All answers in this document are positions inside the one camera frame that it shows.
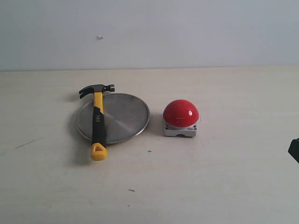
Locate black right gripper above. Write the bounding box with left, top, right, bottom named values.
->
left=288, top=138, right=299, bottom=163

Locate yellow black claw hammer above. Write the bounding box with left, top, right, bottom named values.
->
left=79, top=84, right=115, bottom=161

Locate red dome push button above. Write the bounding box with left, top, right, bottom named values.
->
left=163, top=99, right=200, bottom=137

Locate round steel plate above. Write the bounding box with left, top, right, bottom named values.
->
left=76, top=93, right=150, bottom=145

